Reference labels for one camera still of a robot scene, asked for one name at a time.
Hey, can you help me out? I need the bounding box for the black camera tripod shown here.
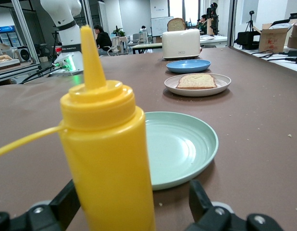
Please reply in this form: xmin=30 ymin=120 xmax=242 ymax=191
xmin=244 ymin=10 xmax=257 ymax=33

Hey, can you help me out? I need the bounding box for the open cardboard box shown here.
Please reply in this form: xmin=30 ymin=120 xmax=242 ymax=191
xmin=252 ymin=20 xmax=296 ymax=52

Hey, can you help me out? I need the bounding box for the black base cable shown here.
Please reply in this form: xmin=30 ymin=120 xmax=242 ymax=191
xmin=18 ymin=63 xmax=56 ymax=84

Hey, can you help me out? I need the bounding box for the mint green plate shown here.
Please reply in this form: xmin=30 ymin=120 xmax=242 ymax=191
xmin=144 ymin=111 xmax=220 ymax=192

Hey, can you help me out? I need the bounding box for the dark crust bread slice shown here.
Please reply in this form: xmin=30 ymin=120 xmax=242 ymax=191
xmin=167 ymin=17 xmax=186 ymax=32

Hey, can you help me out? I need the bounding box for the beige plate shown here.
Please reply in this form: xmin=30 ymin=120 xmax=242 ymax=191
xmin=164 ymin=73 xmax=232 ymax=98

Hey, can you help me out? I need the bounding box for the yellow squeeze bottle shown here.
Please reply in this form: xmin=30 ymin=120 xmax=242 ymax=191
xmin=0 ymin=25 xmax=156 ymax=231

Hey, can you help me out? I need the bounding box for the seated person black hoodie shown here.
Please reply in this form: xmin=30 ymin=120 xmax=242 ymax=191
xmin=93 ymin=24 xmax=113 ymax=57

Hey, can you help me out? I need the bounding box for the whiteboard on stand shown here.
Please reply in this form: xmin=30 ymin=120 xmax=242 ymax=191
xmin=150 ymin=16 xmax=174 ymax=38

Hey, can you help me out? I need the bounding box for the light brown bread slice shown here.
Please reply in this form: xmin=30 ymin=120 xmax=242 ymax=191
xmin=175 ymin=74 xmax=218 ymax=90

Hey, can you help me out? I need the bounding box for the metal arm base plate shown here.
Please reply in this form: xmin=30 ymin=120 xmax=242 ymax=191
xmin=48 ymin=69 xmax=85 ymax=77

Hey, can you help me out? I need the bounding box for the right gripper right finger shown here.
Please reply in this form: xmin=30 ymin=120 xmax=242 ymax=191
xmin=186 ymin=180 xmax=286 ymax=231

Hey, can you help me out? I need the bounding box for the blue plate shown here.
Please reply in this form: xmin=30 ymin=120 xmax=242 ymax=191
xmin=165 ymin=59 xmax=212 ymax=74

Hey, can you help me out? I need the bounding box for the black equipment case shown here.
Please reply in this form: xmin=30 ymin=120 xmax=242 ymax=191
xmin=234 ymin=31 xmax=260 ymax=51

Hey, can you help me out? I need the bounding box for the aluminium frame profile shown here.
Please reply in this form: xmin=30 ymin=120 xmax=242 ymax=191
xmin=12 ymin=0 xmax=41 ymax=66

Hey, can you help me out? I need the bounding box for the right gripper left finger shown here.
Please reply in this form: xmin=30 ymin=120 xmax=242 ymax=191
xmin=0 ymin=179 xmax=80 ymax=231

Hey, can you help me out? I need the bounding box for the white toaster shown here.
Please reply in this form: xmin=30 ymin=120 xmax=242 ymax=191
xmin=161 ymin=28 xmax=203 ymax=62

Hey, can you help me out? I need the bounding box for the seated person green jacket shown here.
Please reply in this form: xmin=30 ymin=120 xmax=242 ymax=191
xmin=197 ymin=13 xmax=210 ymax=32

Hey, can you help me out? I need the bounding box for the white fan heater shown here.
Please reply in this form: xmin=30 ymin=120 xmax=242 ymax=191
xmin=10 ymin=46 xmax=33 ymax=66

